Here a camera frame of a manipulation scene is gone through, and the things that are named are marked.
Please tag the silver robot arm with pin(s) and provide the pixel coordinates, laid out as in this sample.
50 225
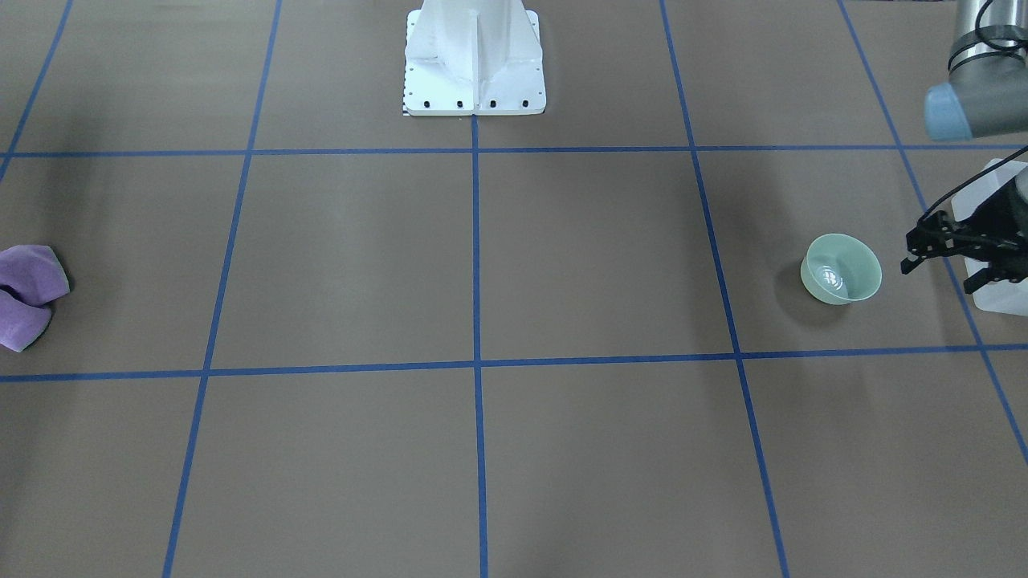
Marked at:
985 95

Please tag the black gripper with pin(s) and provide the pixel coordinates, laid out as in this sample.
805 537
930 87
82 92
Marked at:
998 222

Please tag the purple microfiber cloth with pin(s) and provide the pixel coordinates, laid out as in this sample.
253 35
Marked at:
32 277

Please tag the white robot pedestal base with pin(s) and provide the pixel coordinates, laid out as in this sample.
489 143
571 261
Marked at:
465 58

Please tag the mint green plastic bowl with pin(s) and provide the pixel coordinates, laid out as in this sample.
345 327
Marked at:
838 270

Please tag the translucent white plastic box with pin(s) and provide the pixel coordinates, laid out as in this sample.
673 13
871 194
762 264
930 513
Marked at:
1002 296

